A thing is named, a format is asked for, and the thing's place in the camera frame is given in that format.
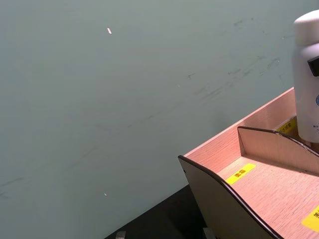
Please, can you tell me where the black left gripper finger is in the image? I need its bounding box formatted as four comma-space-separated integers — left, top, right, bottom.
307, 55, 319, 77

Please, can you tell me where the white plastic bottle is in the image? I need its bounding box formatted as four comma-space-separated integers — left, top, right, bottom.
292, 9, 319, 143

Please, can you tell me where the yellow label with black print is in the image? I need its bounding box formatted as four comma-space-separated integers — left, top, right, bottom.
225, 163, 256, 185
302, 205, 319, 234
276, 117, 299, 137

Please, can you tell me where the light wooden tiered organizer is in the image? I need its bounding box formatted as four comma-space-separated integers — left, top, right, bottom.
177, 87, 319, 239

